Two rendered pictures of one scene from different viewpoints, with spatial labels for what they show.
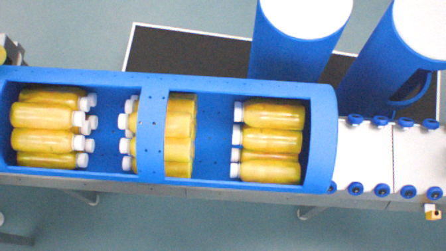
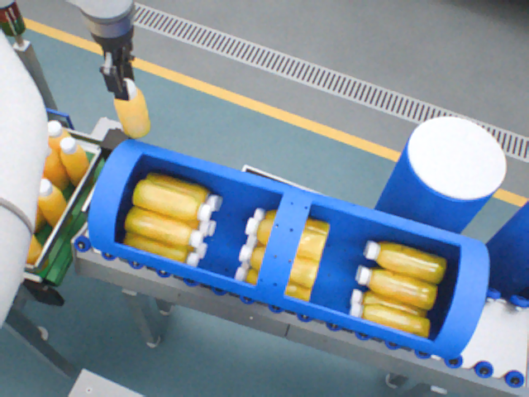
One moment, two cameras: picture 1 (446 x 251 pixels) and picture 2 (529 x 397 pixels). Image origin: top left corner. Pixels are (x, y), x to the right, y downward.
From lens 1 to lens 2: 0.28 m
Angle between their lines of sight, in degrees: 14
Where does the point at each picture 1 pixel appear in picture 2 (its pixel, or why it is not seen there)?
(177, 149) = (302, 269)
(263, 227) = not seen: outside the picture
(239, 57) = not seen: hidden behind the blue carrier
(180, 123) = (313, 241)
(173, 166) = (292, 289)
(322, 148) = (468, 298)
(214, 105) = (341, 241)
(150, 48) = not seen: hidden behind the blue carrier
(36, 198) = (89, 323)
